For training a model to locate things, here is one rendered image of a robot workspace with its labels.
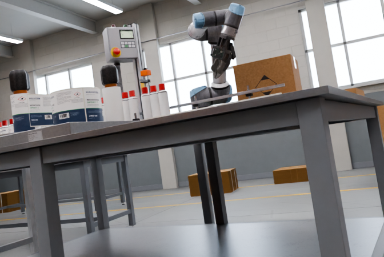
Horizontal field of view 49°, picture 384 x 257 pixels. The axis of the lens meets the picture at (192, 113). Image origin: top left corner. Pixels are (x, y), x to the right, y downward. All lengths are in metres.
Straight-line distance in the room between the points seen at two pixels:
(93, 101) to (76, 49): 7.97
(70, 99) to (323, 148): 1.01
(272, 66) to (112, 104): 0.81
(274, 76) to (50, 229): 1.26
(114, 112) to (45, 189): 0.58
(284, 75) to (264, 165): 5.63
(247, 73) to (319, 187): 1.20
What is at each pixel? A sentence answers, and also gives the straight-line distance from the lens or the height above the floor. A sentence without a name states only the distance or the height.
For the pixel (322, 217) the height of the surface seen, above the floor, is 0.52.
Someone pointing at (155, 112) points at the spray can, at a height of 0.94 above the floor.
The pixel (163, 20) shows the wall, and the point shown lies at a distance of 8.62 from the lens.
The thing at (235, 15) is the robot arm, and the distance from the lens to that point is 2.03.
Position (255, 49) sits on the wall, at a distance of 7.82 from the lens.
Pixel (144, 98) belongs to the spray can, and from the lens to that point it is 2.26.
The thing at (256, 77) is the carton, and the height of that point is 1.03.
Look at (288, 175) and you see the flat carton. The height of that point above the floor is 0.12.
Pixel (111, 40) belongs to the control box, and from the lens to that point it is 2.47.
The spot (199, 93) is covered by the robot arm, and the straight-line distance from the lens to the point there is 2.61.
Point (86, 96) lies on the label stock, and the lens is 1.71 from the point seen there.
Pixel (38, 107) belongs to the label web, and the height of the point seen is 1.01.
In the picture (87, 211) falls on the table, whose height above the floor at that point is 0.31.
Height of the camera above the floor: 0.73
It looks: 5 degrees up
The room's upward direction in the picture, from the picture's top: 8 degrees counter-clockwise
